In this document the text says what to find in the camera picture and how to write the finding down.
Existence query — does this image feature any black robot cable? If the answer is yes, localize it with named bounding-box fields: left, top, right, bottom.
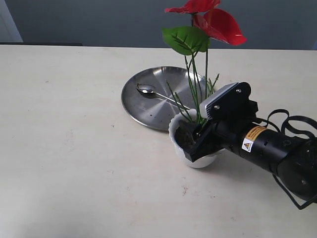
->
left=255, top=109, right=317, bottom=211

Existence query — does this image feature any small metal spork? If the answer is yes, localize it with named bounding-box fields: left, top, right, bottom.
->
left=136, top=83, right=190, bottom=110

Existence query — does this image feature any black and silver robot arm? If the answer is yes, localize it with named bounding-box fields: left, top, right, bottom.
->
left=180, top=119, right=317, bottom=202

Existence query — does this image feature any artificial red anthurium plant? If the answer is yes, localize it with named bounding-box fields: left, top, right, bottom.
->
left=161, top=0, right=247, bottom=126

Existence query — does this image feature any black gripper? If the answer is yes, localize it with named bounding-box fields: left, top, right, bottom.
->
left=179, top=118, right=260, bottom=162

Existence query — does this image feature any white scalloped plastic pot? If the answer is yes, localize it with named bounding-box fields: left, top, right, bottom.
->
left=168, top=113, right=225, bottom=169

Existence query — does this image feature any dark brown potting soil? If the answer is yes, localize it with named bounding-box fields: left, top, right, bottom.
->
left=175, top=127, right=196, bottom=148

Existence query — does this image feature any round stainless steel plate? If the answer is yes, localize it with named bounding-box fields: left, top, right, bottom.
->
left=121, top=66, right=205, bottom=131

